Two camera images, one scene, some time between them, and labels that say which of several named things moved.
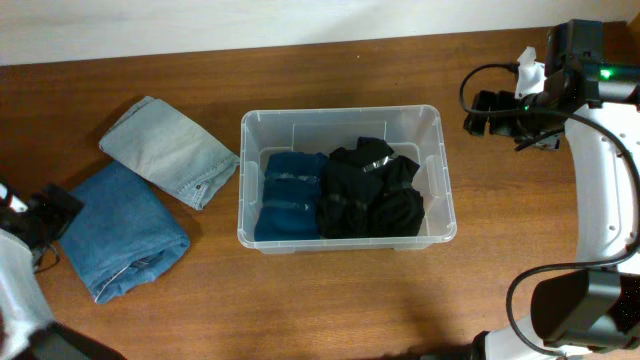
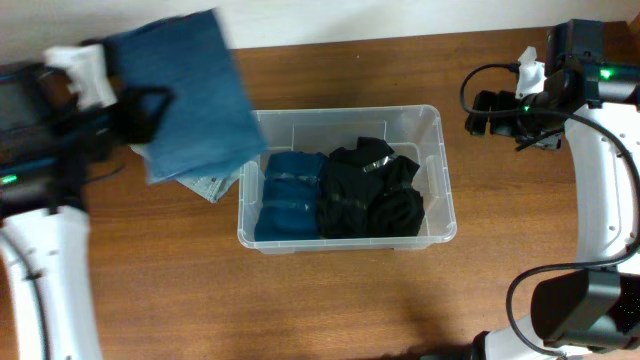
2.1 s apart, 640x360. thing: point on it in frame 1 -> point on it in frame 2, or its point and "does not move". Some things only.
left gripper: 64,210 -> 137,101
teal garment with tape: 290,207 does not move
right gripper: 499,125 does not move
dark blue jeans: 125,235 -> 212,122
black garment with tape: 396,210 does not move
